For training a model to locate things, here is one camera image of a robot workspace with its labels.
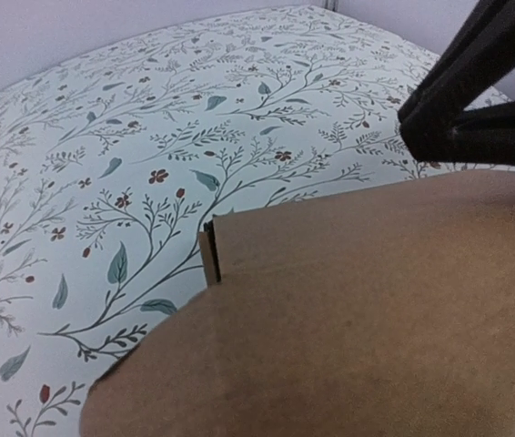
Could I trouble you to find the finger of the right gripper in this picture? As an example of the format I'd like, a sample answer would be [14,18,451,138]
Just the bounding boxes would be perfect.
[399,1,515,122]
[400,97,515,167]

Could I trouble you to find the brown cardboard box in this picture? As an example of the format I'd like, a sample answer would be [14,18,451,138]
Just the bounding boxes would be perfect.
[80,170,515,436]

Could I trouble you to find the floral patterned table mat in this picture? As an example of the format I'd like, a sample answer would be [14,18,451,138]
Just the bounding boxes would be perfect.
[0,4,513,437]

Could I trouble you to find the right aluminium corner post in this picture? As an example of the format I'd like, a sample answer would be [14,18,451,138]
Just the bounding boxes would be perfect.
[324,0,339,12]

